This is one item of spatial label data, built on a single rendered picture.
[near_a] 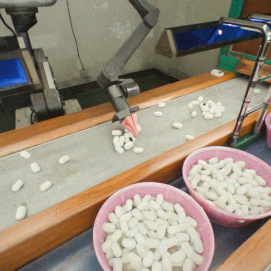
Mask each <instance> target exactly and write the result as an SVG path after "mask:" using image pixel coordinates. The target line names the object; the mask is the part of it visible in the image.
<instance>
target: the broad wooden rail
mask: <svg viewBox="0 0 271 271"><path fill-rule="evenodd" d="M218 70H220V71H222V72H224V73H223V76H220V77H219V76H216V75H213V74H211V72H210V73H206V74H202V75H198V76H194V77H193V78H189V79H185V80H181V81H178V82H176V83H173V84H169V85H165V86H161V87H159V88H155V89H152V90H149V91H145V92H142V93H139V95H138V96H135V97H131V98H127V99H126V100H127V102H128V103H129V105H130V107H131V108H132V107H134V106H136V105H139V108H140V109H139V110H136V112H138V111H142V110H145V109H147V108H150V107H153V106H155V105H158V104H159V103H165V102H169V101H170V100H173V99H176V98H179V97H182V96H186V95H188V94H190V93H194V92H197V91H200V90H202V89H205V88H208V87H211V86H215V85H218V84H220V83H222V82H226V81H229V80H232V79H234V78H236V76H235V74H234V72H231V71H228V70H225V69H218ZM115 114H116V111H115V110H114V108H113V106H112V103H111V102H108V103H104V104H101V105H97V106H93V107H91V108H88V109H85V110H81V111H77V112H74V113H70V114H67V115H63V116H60V117H57V118H53V119H49V120H46V121H44V122H40V123H36V124H32V125H28V126H25V127H22V128H19V129H16V130H12V131H8V132H4V133H2V134H0V159H1V158H2V157H5V156H8V155H12V154H14V153H18V152H21V151H23V150H27V149H29V148H33V147H36V146H38V145H40V144H44V143H47V142H50V141H53V140H56V139H58V138H62V137H65V136H68V135H71V134H74V133H75V132H79V131H82V130H86V129H89V128H92V127H96V126H97V125H100V124H103V123H106V122H110V121H111V119H112V117H113V116H114V115H115Z"/></svg>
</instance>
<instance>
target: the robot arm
mask: <svg viewBox="0 0 271 271"><path fill-rule="evenodd" d="M128 1H129V2H130V3H131V5H132V6H133V7H134V8H135V9H136V10H137V12H138V13H139V15H140V16H141V18H142V22H140V23H139V25H138V26H137V28H136V29H135V31H133V32H132V34H131V35H130V37H129V38H127V40H126V41H125V43H124V44H123V45H121V48H120V49H119V50H118V51H117V52H116V54H115V55H114V56H113V57H112V59H111V60H109V61H108V62H107V64H106V65H105V67H103V69H102V71H101V72H100V73H99V75H98V77H97V78H96V81H97V82H98V84H99V85H100V87H101V89H102V90H103V91H105V92H106V95H107V96H108V98H109V99H110V102H111V103H112V106H113V108H114V110H115V111H116V114H115V115H114V116H113V117H112V119H111V121H112V123H114V122H116V121H120V124H121V125H122V126H123V127H124V128H126V129H127V130H129V131H130V132H131V133H132V134H133V135H134V136H136V137H137V136H138V128H137V114H136V110H139V109H140V108H139V105H136V106H134V107H132V108H131V107H130V105H129V103H128V102H127V100H126V99H127V98H131V97H135V96H138V95H139V86H138V85H137V83H135V82H134V81H133V79H131V78H130V79H119V78H118V74H119V73H120V72H121V70H122V69H123V67H124V66H125V65H126V63H127V62H128V60H130V58H131V56H132V55H133V54H134V52H135V51H136V50H137V48H138V47H139V45H140V44H141V43H142V42H143V40H144V39H145V37H146V36H147V35H148V34H149V32H150V31H151V29H152V28H153V27H154V26H155V24H156V23H157V19H158V17H159V13H160V10H159V8H157V7H156V8H155V7H154V6H152V5H150V3H149V2H148V1H147V0H128Z"/></svg>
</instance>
